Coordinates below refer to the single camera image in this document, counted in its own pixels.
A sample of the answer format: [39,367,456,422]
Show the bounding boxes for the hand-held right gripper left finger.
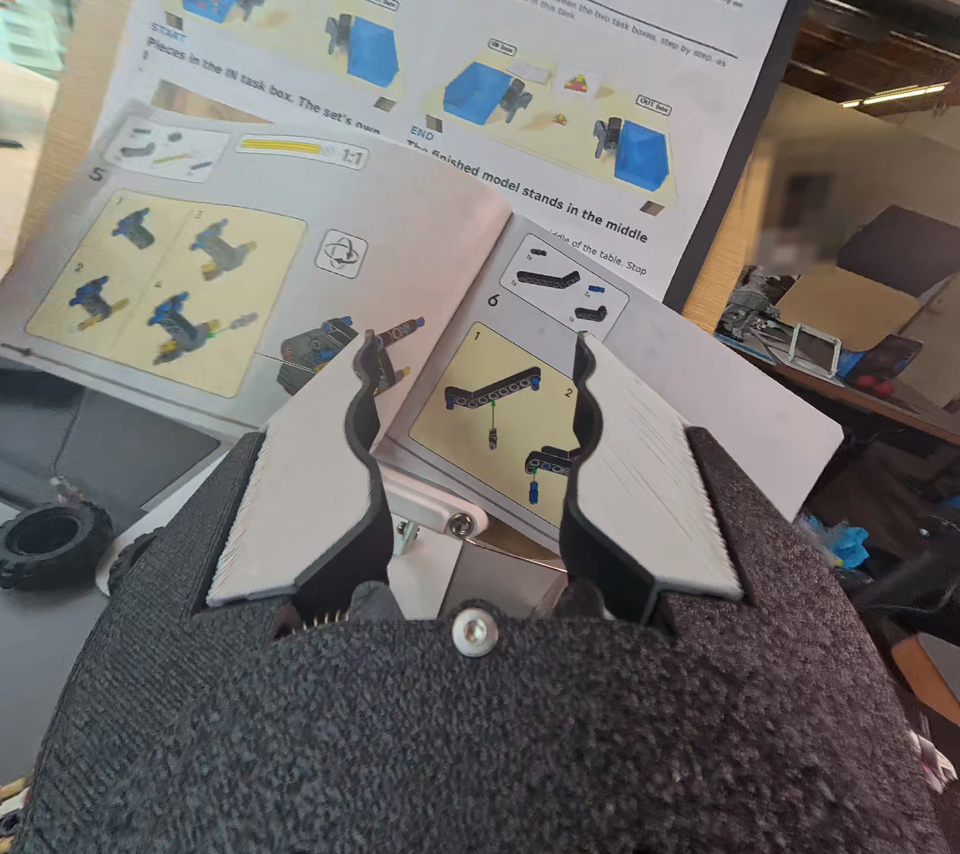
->
[204,329,393,607]

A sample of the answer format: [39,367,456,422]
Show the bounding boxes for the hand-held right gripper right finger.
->
[558,331,747,628]

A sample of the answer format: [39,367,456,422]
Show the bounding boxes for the black desk mat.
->
[0,374,222,517]

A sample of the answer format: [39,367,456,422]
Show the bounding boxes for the white wooden book stand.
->
[0,0,751,573]

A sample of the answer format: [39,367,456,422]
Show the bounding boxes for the black toy tyre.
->
[108,527,162,596]
[0,500,114,591]

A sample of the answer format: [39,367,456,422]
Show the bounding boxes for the blue gloves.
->
[798,512,871,570]

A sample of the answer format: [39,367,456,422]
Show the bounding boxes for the instruction booklet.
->
[0,100,846,536]

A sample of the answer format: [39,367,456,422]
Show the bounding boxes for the cardboard box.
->
[772,265,948,354]

